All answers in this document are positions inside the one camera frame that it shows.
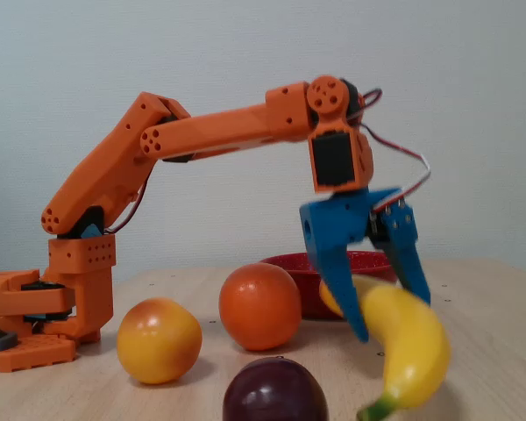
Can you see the orange plastic orange fruit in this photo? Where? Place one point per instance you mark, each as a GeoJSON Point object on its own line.
{"type": "Point", "coordinates": [258, 307]}

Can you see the red speckled bowl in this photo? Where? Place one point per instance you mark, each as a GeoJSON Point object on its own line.
{"type": "Point", "coordinates": [309, 294]}

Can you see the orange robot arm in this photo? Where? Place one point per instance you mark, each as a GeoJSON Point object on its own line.
{"type": "Point", "coordinates": [228, 127]}

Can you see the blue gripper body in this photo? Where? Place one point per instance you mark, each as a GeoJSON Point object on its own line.
{"type": "Point", "coordinates": [335, 219]}

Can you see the dark purple plastic plum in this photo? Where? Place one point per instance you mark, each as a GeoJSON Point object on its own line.
{"type": "Point", "coordinates": [274, 390]}

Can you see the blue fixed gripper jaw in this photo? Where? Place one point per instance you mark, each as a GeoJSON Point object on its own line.
{"type": "Point", "coordinates": [337, 285]}

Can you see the yellow plastic banana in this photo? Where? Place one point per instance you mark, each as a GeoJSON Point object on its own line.
{"type": "Point", "coordinates": [412, 342]}

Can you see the blue hinged gripper jaw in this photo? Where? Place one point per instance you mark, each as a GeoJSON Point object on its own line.
{"type": "Point", "coordinates": [403, 245]}

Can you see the yellow-red plastic peach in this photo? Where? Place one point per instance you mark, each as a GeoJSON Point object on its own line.
{"type": "Point", "coordinates": [158, 342]}

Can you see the black table clamp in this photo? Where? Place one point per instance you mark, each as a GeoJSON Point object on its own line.
{"type": "Point", "coordinates": [4, 340]}

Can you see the orange robot base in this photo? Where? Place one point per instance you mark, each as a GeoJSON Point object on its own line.
{"type": "Point", "coordinates": [30, 351]}

